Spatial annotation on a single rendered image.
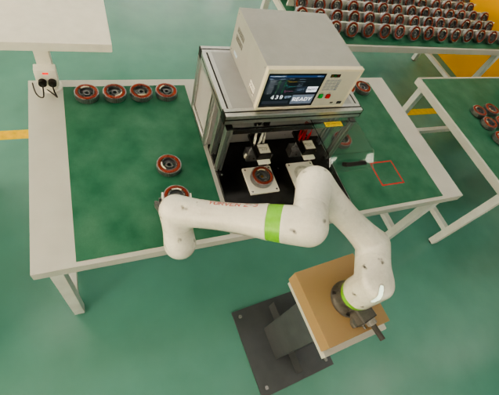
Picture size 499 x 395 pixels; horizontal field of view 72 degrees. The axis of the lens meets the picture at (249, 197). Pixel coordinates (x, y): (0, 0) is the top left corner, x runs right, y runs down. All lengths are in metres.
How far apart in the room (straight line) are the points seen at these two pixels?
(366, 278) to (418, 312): 1.52
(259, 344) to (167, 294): 0.61
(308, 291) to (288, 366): 0.85
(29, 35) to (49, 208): 0.63
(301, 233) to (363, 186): 1.01
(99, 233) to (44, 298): 0.83
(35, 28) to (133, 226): 0.80
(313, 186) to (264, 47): 0.63
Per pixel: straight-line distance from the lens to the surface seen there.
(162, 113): 1.89
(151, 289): 2.18
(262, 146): 1.61
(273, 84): 1.40
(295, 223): 0.99
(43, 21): 1.61
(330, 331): 1.43
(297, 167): 1.79
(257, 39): 1.48
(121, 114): 1.87
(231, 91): 1.52
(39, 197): 1.62
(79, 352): 2.14
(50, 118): 1.88
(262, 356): 2.17
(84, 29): 1.57
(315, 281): 1.46
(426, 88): 2.98
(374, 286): 1.29
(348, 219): 1.22
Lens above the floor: 2.08
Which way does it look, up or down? 55 degrees down
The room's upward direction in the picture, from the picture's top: 25 degrees clockwise
